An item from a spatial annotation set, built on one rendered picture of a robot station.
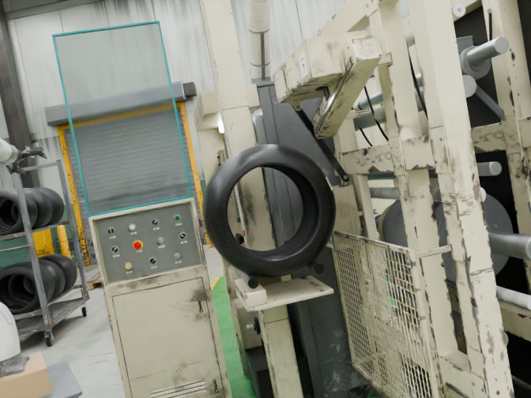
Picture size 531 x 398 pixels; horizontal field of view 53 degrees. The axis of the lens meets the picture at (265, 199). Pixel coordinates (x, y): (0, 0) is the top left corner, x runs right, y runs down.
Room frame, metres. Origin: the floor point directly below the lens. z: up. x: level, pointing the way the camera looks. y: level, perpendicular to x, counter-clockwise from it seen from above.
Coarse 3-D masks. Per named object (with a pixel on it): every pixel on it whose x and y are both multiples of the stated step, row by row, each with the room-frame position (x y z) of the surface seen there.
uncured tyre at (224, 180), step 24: (240, 168) 2.14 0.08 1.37; (288, 168) 2.44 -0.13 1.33; (312, 168) 2.19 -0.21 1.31; (216, 192) 2.13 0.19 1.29; (312, 192) 2.44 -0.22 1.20; (216, 216) 2.12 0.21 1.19; (312, 216) 2.45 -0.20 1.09; (216, 240) 2.14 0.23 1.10; (288, 240) 2.45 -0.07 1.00; (312, 240) 2.17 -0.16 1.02; (240, 264) 2.14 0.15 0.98; (264, 264) 2.14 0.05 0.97; (288, 264) 2.16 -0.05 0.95
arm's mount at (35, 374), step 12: (36, 360) 2.13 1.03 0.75; (24, 372) 1.99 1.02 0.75; (36, 372) 1.98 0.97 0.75; (0, 384) 1.92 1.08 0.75; (12, 384) 1.94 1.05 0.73; (24, 384) 1.96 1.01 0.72; (36, 384) 1.97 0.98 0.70; (48, 384) 1.99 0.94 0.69; (0, 396) 1.92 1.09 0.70; (12, 396) 1.93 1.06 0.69; (24, 396) 1.95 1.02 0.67; (36, 396) 1.97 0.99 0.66
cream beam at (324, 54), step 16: (352, 32) 1.97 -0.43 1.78; (304, 48) 1.95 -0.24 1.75; (320, 48) 1.94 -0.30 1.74; (336, 48) 1.95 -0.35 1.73; (288, 64) 2.21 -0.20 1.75; (320, 64) 1.94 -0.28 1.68; (336, 64) 1.95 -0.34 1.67; (288, 80) 2.25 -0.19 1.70; (304, 80) 2.03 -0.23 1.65; (320, 80) 2.02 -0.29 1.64; (288, 96) 2.33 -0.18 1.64; (304, 96) 2.43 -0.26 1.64; (320, 96) 2.55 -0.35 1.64
